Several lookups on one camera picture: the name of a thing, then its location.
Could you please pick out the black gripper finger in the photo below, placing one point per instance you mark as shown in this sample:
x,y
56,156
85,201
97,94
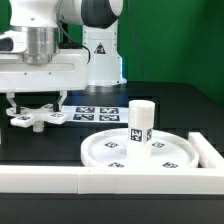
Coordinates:
x,y
14,109
58,104

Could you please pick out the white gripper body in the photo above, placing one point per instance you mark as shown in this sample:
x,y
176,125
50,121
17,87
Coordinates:
x,y
67,71

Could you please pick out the white cross-shaped table base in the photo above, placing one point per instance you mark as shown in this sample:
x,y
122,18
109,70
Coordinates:
x,y
36,117

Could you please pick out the white round table top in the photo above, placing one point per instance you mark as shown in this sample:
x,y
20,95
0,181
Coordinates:
x,y
109,149

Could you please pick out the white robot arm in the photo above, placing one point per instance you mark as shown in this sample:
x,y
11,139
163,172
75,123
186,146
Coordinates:
x,y
58,45

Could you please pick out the printed marker sheet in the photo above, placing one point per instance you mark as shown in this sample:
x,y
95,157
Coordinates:
x,y
94,114

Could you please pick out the white L-shaped fence rail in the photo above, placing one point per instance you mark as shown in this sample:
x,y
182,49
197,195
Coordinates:
x,y
208,178

